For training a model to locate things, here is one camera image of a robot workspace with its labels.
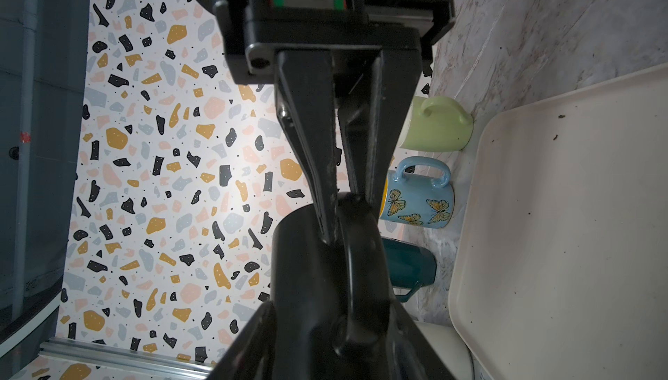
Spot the cream plastic tray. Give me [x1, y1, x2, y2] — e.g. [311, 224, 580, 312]
[449, 65, 667, 379]

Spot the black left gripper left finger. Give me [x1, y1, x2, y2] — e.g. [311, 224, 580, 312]
[207, 301, 277, 380]

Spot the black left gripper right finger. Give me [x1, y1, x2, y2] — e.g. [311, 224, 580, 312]
[388, 301, 455, 379]

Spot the white mug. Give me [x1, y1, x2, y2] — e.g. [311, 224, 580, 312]
[416, 321, 474, 380]

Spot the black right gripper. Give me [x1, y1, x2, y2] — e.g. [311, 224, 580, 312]
[196, 0, 455, 244]

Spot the dark green mug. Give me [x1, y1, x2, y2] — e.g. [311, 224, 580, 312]
[382, 237, 438, 303]

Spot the light green mug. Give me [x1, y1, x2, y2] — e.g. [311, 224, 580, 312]
[398, 97, 474, 152]

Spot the metal right corner post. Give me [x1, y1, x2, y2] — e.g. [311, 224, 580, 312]
[40, 338, 213, 379]

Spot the blue butterfly mug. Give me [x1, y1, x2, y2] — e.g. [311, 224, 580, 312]
[379, 157, 455, 229]

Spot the black mug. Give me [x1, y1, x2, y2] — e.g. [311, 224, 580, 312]
[271, 193, 391, 379]

